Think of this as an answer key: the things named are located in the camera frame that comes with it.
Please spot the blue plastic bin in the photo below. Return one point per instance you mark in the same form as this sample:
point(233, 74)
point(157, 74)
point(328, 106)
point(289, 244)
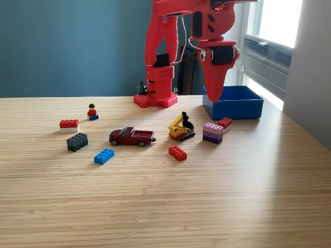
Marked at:
point(232, 111)

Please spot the black folding rack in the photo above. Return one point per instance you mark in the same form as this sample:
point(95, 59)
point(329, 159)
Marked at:
point(190, 77)

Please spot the black table clamp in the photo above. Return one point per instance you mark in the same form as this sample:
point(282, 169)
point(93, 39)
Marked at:
point(142, 89)
point(175, 90)

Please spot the small red on white bricks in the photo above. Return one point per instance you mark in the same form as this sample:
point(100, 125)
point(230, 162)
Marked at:
point(225, 122)

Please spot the grey pleated window blind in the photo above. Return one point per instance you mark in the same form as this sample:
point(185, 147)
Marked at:
point(276, 56)

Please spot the pink and purple brick stack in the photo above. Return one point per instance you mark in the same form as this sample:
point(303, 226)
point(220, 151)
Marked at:
point(212, 134)

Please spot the small yellow toy digger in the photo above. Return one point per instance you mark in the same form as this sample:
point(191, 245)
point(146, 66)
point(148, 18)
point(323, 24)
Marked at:
point(178, 130)

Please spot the dark red toy pickup truck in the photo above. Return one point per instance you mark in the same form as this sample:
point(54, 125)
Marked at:
point(134, 137)

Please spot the toy figure red shirt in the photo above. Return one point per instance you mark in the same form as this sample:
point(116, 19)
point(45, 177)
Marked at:
point(91, 112)

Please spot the light blue brick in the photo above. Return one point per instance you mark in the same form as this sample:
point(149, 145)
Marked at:
point(103, 156)

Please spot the grey on dark green bricks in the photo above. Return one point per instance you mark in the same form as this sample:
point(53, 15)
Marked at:
point(76, 142)

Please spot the red on white brick stack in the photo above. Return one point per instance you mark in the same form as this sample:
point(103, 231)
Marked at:
point(68, 124)

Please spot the white window frame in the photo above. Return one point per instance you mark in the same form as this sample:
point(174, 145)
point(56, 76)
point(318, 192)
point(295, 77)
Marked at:
point(278, 86)

